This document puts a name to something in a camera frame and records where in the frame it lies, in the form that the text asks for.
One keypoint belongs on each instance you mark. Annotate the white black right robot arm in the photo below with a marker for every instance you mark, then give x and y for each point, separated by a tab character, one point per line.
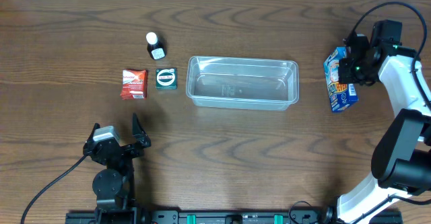
399	170

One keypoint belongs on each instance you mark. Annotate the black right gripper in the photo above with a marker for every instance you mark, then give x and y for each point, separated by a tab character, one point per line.
347	68

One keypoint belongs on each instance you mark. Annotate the red Panadol box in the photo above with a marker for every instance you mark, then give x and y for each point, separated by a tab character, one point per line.
134	84

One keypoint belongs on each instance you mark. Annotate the dark syrup bottle white cap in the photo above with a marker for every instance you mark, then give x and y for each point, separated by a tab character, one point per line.
154	46

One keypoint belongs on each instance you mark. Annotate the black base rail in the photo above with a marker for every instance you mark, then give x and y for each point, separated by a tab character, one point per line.
175	217

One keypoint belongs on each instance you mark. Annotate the clear plastic container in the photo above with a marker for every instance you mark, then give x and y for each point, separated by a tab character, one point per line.
242	83

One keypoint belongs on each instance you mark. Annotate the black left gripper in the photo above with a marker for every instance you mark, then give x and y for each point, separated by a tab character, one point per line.
118	146

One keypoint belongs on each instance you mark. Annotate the blue fever patch box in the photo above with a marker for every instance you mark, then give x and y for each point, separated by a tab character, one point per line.
341	96

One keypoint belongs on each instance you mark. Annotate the green Zam-Buk box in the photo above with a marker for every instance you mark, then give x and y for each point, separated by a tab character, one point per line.
166	78

